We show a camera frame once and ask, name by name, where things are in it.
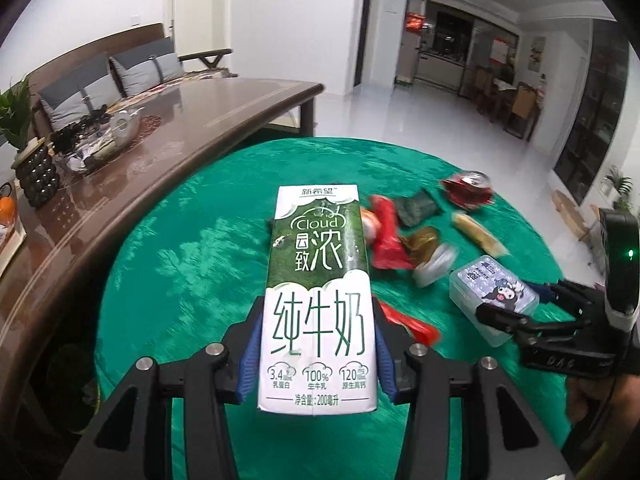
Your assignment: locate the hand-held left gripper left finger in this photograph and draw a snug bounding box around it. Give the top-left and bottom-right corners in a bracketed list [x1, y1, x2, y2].
[60, 295, 266, 480]

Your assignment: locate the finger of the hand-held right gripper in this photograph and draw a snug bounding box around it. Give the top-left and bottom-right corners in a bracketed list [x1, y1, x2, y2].
[530, 280, 606, 318]
[475, 305, 596, 346]

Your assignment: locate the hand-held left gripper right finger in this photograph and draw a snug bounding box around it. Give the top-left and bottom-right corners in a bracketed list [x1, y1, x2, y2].
[372, 300, 576, 480]

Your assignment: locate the clear plastic box cartoon label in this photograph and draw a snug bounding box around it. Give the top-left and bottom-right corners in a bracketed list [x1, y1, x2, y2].
[448, 255, 541, 348]

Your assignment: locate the green white milk carton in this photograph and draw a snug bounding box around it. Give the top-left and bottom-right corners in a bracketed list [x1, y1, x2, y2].
[256, 185, 378, 417]

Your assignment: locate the large red wrapper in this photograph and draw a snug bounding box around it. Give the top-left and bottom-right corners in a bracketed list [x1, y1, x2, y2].
[370, 196, 416, 271]

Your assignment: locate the person's right hand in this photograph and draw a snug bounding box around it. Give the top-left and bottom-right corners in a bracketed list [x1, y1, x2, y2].
[565, 377, 623, 428]

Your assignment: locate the small red orange wrapper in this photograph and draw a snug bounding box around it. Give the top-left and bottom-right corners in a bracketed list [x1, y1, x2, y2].
[377, 300, 441, 343]

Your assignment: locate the small green potted plant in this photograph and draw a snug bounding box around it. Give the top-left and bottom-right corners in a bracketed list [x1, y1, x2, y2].
[602, 165, 633, 211]

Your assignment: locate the yellow snack bar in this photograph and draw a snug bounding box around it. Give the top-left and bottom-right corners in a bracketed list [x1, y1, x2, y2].
[451, 211, 508, 257]

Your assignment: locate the clear cup silver lid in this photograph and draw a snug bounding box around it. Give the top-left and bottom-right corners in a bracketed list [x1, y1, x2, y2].
[412, 242, 458, 288]

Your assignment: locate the gold wrapper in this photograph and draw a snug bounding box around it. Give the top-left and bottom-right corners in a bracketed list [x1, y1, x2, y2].
[402, 226, 441, 266]

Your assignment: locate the green patterned tablecloth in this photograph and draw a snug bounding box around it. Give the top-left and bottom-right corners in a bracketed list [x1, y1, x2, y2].
[92, 136, 576, 480]

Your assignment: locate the crushed red can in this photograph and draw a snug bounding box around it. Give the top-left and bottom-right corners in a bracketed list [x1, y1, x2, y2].
[440, 171, 496, 209]

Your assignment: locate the dark green packet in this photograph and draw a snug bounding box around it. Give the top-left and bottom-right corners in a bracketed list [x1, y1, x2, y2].
[395, 189, 445, 228]

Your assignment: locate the dark glass door cabinet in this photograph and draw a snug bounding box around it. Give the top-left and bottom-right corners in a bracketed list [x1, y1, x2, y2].
[552, 25, 631, 206]

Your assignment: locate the wooden dining chair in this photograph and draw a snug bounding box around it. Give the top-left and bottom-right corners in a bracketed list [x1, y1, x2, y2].
[505, 82, 543, 141]

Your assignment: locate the dining table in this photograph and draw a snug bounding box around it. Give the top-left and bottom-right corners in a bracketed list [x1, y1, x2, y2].
[475, 67, 521, 111]

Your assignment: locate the long brown wooden table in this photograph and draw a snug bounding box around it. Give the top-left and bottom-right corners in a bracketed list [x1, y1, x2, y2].
[0, 77, 326, 441]

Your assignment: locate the glass fruit bowl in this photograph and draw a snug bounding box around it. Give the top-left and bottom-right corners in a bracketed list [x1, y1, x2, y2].
[52, 127, 131, 176]

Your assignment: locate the glass teapot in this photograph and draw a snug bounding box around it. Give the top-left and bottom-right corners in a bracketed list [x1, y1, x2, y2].
[107, 109, 140, 140]

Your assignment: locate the potted plant black bobbled pot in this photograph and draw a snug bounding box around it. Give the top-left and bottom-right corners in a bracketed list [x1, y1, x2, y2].
[0, 77, 56, 209]

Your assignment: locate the grey sofa cushion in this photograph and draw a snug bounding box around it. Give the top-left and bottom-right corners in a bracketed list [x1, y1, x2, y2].
[39, 55, 123, 131]
[109, 37, 183, 97]

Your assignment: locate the dark wooden sofa bench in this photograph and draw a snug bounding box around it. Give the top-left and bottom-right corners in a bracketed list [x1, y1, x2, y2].
[25, 22, 236, 141]

